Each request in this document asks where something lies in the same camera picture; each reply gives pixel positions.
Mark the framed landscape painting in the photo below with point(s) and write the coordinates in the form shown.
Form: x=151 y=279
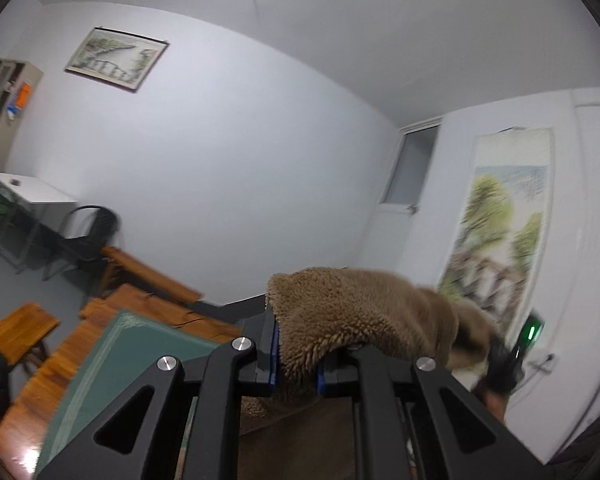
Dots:
x=115 y=59

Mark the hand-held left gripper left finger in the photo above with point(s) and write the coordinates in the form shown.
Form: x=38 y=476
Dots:
x=274 y=382

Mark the hanging landscape scroll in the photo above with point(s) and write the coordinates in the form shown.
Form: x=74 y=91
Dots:
x=500 y=230

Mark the person's right hand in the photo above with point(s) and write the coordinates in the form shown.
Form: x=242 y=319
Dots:
x=495 y=405

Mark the black metal chair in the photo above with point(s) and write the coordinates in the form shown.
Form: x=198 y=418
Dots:
x=87 y=240

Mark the white desk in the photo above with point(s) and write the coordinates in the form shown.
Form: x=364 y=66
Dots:
x=35 y=192

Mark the long wooden bench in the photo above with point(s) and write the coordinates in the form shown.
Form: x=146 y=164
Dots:
x=150 y=275

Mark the brown fleece garment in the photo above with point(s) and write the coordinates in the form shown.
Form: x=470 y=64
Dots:
x=360 y=310

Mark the beige storage cabinet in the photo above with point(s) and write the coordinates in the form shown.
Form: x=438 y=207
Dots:
x=10 y=105

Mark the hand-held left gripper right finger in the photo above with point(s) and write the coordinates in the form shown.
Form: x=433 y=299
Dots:
x=320 y=382

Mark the short wooden bench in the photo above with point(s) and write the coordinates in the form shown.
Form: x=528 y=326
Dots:
x=20 y=327

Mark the transom window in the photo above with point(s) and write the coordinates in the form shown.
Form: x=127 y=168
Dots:
x=410 y=170

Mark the green table mat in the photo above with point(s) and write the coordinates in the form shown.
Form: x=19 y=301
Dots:
x=120 y=360

